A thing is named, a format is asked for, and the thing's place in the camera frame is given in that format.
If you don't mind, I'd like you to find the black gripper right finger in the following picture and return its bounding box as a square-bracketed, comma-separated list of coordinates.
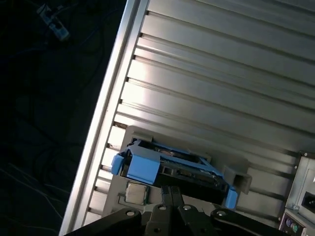
[172, 186, 283, 236]

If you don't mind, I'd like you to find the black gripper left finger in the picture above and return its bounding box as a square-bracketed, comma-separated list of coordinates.
[66, 186, 176, 236]

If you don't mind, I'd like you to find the hard disk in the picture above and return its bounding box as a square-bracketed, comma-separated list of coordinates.
[111, 139, 240, 209]

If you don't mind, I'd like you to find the silver CPU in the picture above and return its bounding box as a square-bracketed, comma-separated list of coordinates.
[125, 181, 149, 205]

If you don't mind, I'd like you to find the grey parts rack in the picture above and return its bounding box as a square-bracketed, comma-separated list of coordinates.
[105, 124, 253, 222]

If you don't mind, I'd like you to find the open black PC case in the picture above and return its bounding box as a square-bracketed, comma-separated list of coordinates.
[279, 149, 315, 236]

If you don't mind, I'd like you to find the grey power supply unit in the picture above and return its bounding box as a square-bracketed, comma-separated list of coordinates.
[296, 157, 315, 214]

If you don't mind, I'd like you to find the white power strip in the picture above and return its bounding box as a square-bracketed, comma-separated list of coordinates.
[36, 2, 71, 42]

